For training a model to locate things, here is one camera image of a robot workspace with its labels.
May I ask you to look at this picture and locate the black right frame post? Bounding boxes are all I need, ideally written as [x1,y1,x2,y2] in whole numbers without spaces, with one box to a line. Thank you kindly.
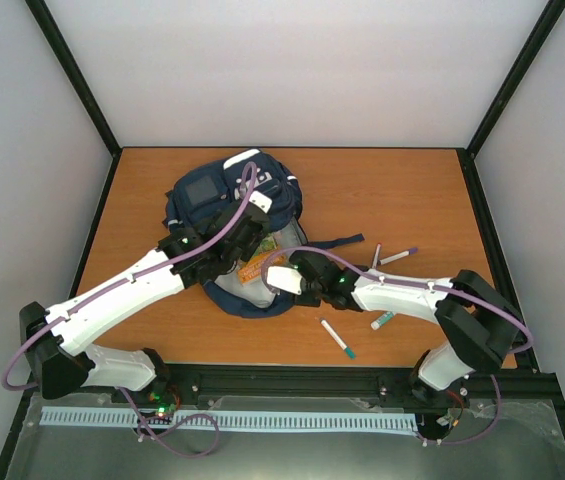
[464,0,565,157]

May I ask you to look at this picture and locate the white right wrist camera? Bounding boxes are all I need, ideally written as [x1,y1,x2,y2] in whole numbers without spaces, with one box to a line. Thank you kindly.
[266,266,303,295]

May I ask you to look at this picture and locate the green white glue stick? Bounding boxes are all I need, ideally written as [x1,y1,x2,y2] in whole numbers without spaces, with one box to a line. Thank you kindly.
[370,312,394,330]

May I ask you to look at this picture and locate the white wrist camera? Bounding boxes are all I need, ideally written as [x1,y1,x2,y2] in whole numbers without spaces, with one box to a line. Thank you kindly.
[266,266,303,295]
[249,191,273,213]

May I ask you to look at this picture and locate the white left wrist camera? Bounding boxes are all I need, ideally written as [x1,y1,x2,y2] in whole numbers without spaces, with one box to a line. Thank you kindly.
[249,191,273,213]

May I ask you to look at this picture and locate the purple capped white marker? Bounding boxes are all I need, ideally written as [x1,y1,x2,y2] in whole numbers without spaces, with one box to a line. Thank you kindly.
[378,247,418,265]

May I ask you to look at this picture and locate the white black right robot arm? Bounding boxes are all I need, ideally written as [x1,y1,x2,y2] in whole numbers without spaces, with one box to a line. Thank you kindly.
[268,247,533,403]

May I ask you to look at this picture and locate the green capped white marker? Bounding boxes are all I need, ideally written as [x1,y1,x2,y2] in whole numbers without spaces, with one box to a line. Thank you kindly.
[320,318,356,359]

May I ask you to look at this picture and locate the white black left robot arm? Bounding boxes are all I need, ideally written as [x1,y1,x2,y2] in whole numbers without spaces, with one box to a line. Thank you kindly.
[19,195,271,403]

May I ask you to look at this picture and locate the light blue slotted cable duct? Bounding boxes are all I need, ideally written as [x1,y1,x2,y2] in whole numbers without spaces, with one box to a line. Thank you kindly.
[39,406,418,436]

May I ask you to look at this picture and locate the black frame post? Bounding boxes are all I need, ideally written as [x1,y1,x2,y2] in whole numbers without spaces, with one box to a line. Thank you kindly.
[464,0,565,157]
[25,0,122,156]

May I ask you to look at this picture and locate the red capped white marker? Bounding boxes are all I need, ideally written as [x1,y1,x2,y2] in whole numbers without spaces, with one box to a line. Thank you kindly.
[371,243,382,269]

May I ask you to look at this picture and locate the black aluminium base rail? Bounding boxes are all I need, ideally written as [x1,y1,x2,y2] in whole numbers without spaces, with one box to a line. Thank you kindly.
[169,364,565,412]

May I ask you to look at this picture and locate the metal front base plate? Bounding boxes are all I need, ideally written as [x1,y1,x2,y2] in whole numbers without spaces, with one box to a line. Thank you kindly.
[0,393,565,480]

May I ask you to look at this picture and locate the navy blue student backpack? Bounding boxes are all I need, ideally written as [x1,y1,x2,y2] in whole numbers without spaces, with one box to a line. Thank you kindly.
[163,149,364,319]

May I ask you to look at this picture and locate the black left frame post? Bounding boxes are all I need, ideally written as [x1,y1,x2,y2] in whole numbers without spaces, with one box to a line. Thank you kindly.
[25,0,122,156]

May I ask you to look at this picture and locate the orange Treehouse paperback book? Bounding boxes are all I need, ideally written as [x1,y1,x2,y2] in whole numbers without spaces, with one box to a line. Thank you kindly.
[237,235,279,285]

